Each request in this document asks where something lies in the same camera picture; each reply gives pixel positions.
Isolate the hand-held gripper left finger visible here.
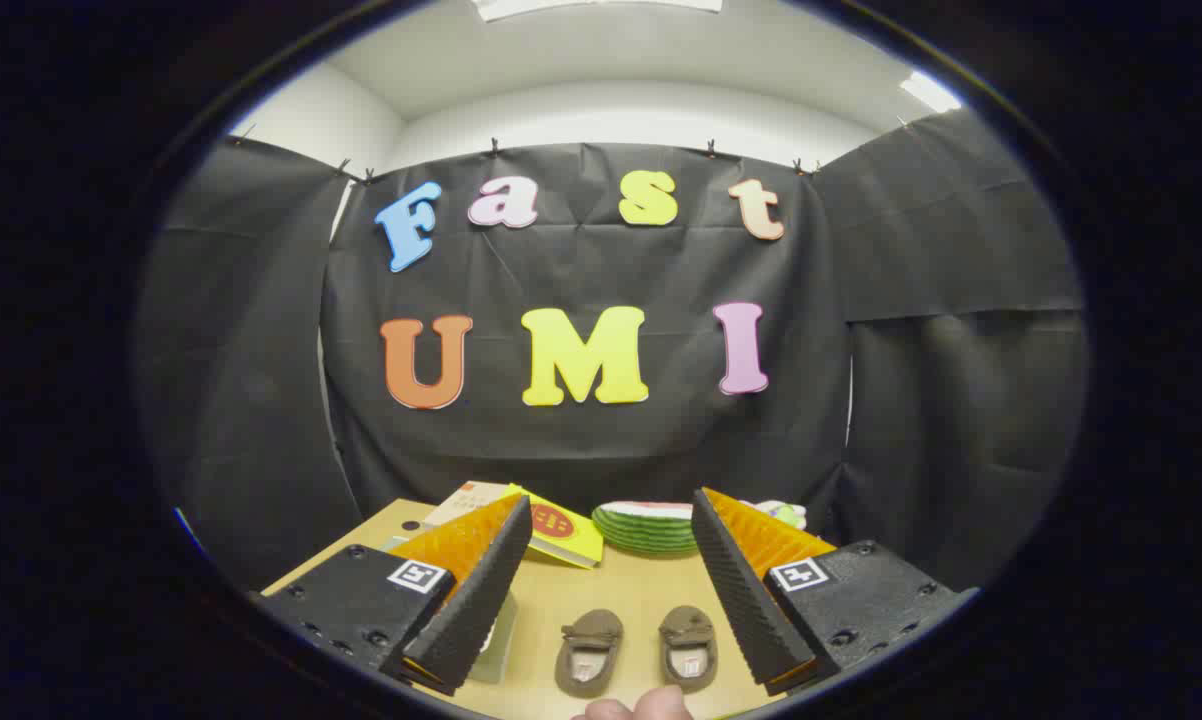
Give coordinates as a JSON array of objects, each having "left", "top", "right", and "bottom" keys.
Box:
[{"left": 251, "top": 492, "right": 534, "bottom": 698}]

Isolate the beige paperback book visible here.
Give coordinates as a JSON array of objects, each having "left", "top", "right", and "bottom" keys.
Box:
[{"left": 423, "top": 481, "right": 513, "bottom": 529}]

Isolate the pink and green plush toy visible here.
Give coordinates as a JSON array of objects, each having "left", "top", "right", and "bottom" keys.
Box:
[{"left": 741, "top": 499, "right": 809, "bottom": 532}]

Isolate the white fabric storage box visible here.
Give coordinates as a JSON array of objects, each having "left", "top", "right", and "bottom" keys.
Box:
[{"left": 383, "top": 535, "right": 518, "bottom": 687}]

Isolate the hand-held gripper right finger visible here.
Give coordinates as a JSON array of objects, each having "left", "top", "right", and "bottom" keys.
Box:
[{"left": 690, "top": 486, "right": 982, "bottom": 699}]

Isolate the brown shoe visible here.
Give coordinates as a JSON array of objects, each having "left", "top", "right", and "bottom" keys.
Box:
[
  {"left": 658, "top": 604, "right": 720, "bottom": 694},
  {"left": 554, "top": 608, "right": 625, "bottom": 699}
]

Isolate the watermelon slice plush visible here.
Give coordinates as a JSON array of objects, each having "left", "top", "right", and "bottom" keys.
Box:
[{"left": 591, "top": 500, "right": 703, "bottom": 557}]

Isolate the black backdrop cloth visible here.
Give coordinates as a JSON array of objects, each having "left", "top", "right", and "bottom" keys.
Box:
[{"left": 136, "top": 108, "right": 1090, "bottom": 591}]

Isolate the yellow book with red label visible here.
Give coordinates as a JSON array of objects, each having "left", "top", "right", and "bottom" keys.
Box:
[{"left": 506, "top": 484, "right": 606, "bottom": 570}]

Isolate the ceiling light panel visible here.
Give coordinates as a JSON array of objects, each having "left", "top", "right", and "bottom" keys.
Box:
[
  {"left": 471, "top": 0, "right": 724, "bottom": 24},
  {"left": 898, "top": 69, "right": 964, "bottom": 115}
]

